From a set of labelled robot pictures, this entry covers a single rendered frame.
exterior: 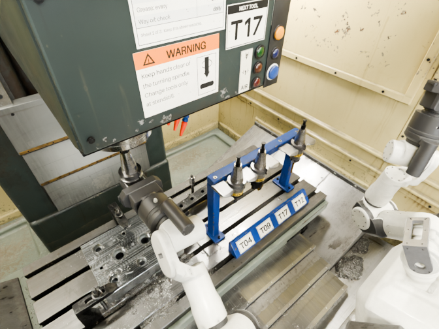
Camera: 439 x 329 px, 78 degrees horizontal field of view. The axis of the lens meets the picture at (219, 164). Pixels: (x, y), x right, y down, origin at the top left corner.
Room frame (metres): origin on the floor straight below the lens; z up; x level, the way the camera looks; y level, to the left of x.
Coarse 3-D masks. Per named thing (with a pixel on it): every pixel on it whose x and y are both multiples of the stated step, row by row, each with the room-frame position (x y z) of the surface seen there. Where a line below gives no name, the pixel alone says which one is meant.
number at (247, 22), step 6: (258, 12) 0.54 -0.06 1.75; (264, 12) 0.55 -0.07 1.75; (246, 18) 0.52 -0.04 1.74; (252, 18) 0.53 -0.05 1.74; (258, 18) 0.54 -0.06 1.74; (264, 18) 0.55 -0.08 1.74; (246, 24) 0.52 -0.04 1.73; (252, 24) 0.53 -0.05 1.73; (258, 24) 0.54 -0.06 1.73; (246, 30) 0.52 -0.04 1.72; (252, 30) 0.53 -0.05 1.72; (258, 30) 0.54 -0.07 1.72; (246, 36) 0.52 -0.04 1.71; (252, 36) 0.53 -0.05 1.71; (258, 36) 0.54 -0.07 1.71
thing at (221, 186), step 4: (216, 184) 0.62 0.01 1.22; (220, 184) 0.62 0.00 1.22; (224, 184) 0.62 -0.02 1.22; (212, 188) 0.60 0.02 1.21; (216, 188) 0.60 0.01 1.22; (220, 188) 0.60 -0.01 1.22; (224, 188) 0.60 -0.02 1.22; (228, 188) 0.60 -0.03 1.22; (232, 188) 0.60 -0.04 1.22; (216, 192) 0.59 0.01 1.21; (220, 192) 0.59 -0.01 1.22; (224, 192) 0.59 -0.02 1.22; (228, 192) 0.59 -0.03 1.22; (232, 192) 0.59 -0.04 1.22; (224, 196) 0.57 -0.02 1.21; (228, 196) 0.57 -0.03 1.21
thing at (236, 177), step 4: (240, 164) 0.64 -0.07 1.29; (236, 168) 0.62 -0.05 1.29; (240, 168) 0.63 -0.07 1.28; (232, 172) 0.63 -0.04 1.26; (236, 172) 0.62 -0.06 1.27; (240, 172) 0.62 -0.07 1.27; (232, 176) 0.63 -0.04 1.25; (236, 176) 0.62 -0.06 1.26; (240, 176) 0.62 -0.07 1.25; (232, 180) 0.62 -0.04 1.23; (236, 180) 0.62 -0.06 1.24; (240, 180) 0.62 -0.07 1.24
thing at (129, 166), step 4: (120, 152) 0.54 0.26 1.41; (128, 152) 0.54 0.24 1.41; (120, 156) 0.54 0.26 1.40; (124, 156) 0.53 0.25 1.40; (128, 156) 0.54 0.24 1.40; (132, 156) 0.55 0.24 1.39; (120, 160) 0.54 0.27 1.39; (124, 160) 0.53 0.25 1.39; (128, 160) 0.54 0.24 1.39; (132, 160) 0.54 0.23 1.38; (124, 164) 0.53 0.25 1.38; (128, 164) 0.53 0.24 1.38; (132, 164) 0.54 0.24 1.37; (136, 164) 0.55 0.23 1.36; (124, 168) 0.53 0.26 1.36; (128, 168) 0.53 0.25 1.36; (132, 168) 0.53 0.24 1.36; (136, 168) 0.54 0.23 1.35; (124, 172) 0.53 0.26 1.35; (128, 172) 0.53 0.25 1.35; (132, 172) 0.53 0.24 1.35
